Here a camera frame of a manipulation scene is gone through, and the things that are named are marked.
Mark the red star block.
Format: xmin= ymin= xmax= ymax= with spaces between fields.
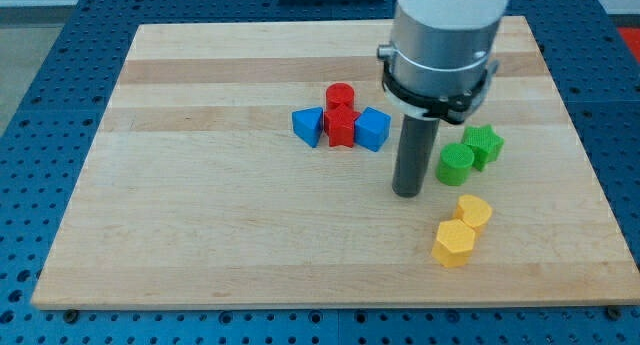
xmin=324 ymin=106 xmax=361 ymax=147

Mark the green cylinder block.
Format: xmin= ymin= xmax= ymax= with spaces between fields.
xmin=436 ymin=143 xmax=475 ymax=186

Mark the yellow heart block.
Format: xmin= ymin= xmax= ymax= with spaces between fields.
xmin=453 ymin=194 xmax=493 ymax=236

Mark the blue triangular block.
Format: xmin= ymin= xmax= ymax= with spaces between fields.
xmin=291 ymin=107 xmax=324 ymax=148

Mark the yellow hexagon block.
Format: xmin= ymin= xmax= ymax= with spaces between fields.
xmin=431 ymin=219 xmax=476 ymax=268

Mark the red cylinder block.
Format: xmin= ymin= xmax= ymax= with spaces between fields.
xmin=325 ymin=83 xmax=355 ymax=110

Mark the blue cube block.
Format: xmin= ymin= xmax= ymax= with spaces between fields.
xmin=354 ymin=107 xmax=391 ymax=152

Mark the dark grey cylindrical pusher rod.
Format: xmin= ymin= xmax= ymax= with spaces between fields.
xmin=392 ymin=115 xmax=439 ymax=198

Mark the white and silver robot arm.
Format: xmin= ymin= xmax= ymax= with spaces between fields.
xmin=377 ymin=0 xmax=510 ymax=124

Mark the green star block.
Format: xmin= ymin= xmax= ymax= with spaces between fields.
xmin=461 ymin=124 xmax=505 ymax=171

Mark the wooden board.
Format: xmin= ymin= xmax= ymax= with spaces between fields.
xmin=32 ymin=16 xmax=639 ymax=310

